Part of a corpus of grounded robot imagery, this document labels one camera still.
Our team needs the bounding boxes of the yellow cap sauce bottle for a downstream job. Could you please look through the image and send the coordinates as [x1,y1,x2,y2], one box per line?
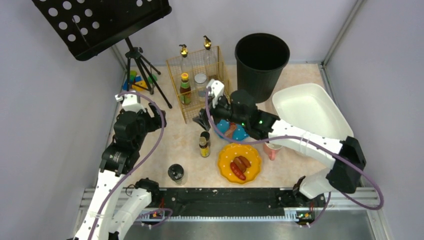
[179,72,191,105]

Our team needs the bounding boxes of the black cap spice bottle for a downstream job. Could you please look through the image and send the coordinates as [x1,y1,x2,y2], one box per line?
[200,131,211,143]

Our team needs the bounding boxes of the brown sausage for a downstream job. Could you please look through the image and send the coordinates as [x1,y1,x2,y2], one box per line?
[238,155,251,168]
[233,157,247,173]

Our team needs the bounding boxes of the white plastic basin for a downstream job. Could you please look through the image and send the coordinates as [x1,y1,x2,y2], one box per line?
[270,83,354,159]

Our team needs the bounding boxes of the pink mug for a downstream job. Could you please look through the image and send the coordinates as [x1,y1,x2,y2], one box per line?
[262,142,282,161]

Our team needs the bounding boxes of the aluminium frame rail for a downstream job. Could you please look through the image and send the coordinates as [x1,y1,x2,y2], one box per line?
[77,187,382,223]

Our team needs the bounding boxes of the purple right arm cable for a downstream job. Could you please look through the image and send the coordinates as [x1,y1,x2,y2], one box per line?
[204,87,385,228]

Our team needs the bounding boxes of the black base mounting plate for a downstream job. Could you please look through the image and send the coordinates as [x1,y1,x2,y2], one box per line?
[149,187,325,217]

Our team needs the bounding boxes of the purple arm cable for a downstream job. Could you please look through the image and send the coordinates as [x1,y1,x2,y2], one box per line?
[204,87,385,228]
[86,92,173,240]

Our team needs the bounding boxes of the black plastic trash bin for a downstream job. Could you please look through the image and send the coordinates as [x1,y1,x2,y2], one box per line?
[234,33,291,103]

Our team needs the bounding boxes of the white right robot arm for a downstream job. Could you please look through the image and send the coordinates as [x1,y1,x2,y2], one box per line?
[193,89,366,199]

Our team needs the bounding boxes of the yellow toy block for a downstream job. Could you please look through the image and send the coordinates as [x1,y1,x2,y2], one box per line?
[132,80,149,92]

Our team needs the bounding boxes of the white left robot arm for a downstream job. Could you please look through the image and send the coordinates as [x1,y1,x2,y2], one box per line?
[73,102,166,240]

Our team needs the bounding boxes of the blue toy block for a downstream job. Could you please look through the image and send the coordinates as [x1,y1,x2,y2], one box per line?
[122,75,143,91]

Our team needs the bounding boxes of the brown sausage middle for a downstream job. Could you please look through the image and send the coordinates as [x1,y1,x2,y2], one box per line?
[233,157,247,173]

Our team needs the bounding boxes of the clear bottle gold pump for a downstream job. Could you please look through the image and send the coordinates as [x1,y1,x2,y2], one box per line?
[179,44,195,85]
[203,35,219,80]

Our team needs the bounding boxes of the lime green toy block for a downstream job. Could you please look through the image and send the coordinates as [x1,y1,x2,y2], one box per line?
[129,70,137,82]

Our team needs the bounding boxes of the blue dotted plate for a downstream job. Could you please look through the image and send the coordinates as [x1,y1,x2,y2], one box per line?
[213,120,249,142]

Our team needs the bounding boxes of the small yellow spice bottle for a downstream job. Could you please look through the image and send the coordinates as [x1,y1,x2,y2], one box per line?
[199,136,210,158]

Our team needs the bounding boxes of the black perforated music stand tray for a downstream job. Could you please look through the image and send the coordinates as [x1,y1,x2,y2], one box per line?
[33,0,172,61]

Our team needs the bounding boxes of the yellow dotted plate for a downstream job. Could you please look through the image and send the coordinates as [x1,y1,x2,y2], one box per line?
[217,143,262,185]

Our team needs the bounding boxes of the black tripod stand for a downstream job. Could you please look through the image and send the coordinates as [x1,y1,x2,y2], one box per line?
[124,37,173,109]

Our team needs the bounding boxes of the brown sausage rear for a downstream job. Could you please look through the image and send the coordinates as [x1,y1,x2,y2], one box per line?
[238,155,251,168]

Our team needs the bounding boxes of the black lid grinder jar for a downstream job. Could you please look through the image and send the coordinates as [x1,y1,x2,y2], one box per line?
[167,163,186,186]

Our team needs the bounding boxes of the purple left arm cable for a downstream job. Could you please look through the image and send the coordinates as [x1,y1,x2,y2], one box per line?
[86,92,173,240]

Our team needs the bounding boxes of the silver lid shaker jar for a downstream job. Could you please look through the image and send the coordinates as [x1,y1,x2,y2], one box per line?
[194,73,208,103]

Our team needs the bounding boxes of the red sausage front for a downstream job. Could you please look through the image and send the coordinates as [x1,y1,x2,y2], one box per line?
[230,162,246,181]

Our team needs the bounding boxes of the yellow wire rack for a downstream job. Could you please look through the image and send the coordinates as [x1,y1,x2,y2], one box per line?
[166,46,233,123]

